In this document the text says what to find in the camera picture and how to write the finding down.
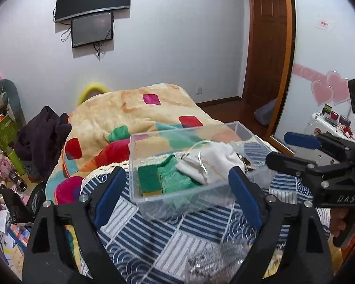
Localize brown wooden door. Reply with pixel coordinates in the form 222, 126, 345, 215
243, 0, 289, 111

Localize black cable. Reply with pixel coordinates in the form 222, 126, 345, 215
60, 26, 73, 42
93, 41, 107, 62

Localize clear plastic box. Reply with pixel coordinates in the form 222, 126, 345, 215
129, 121, 274, 222

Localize green cardboard box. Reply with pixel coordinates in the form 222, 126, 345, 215
0, 115, 22, 149

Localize green and yellow sponge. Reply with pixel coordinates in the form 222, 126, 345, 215
137, 164, 164, 197

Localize white cloth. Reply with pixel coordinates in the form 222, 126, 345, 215
175, 142, 247, 184

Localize person's right hand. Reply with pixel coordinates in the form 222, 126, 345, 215
328, 209, 354, 239

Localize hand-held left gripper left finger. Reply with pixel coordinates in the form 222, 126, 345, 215
21, 166, 128, 284

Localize pink rabbit figure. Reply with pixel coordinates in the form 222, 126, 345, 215
0, 140, 13, 182

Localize green cloth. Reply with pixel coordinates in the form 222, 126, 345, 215
157, 153, 202, 195

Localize grey plush toy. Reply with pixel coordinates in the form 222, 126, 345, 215
0, 79, 26, 125

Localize pile of papers and books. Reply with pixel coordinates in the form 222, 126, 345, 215
0, 183, 34, 274

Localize green bottle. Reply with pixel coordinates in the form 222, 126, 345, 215
7, 149, 28, 190

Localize small black wall monitor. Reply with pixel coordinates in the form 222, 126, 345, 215
71, 11, 114, 49

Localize dark clothes pile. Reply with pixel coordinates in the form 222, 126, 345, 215
13, 106, 73, 182

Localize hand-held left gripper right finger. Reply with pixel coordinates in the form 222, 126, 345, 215
228, 166, 335, 284

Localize colourful patterned blanket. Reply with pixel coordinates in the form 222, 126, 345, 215
45, 83, 244, 212

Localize black bag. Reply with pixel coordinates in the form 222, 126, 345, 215
26, 181, 48, 217

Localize mirrored wardrobe door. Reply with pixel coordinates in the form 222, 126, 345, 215
266, 0, 355, 166

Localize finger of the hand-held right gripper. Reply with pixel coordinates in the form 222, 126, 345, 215
283, 131, 355, 162
265, 152, 324, 185

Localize blue striped cloth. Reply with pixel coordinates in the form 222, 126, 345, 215
79, 136, 339, 284

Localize pink heart stickers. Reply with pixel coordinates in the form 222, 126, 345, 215
310, 70, 353, 107

